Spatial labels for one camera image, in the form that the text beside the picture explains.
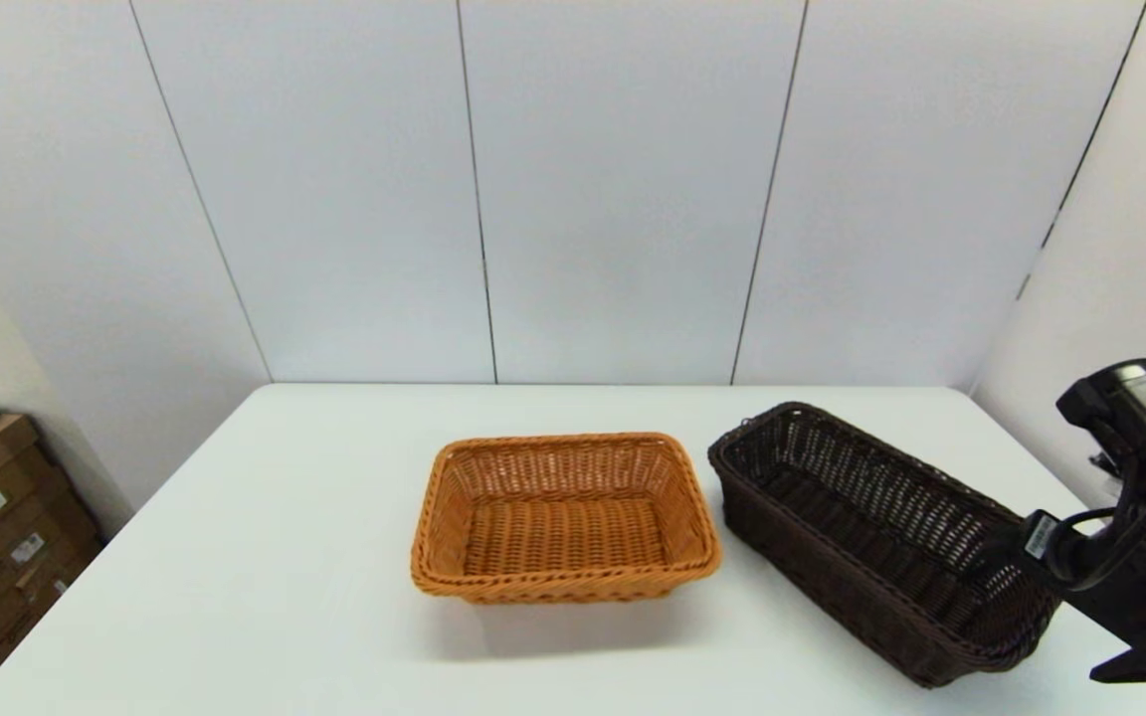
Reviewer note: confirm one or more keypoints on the dark brown wicker basket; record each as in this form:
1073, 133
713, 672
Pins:
861, 537

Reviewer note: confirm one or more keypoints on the orange wicker basket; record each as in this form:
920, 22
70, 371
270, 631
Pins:
563, 527

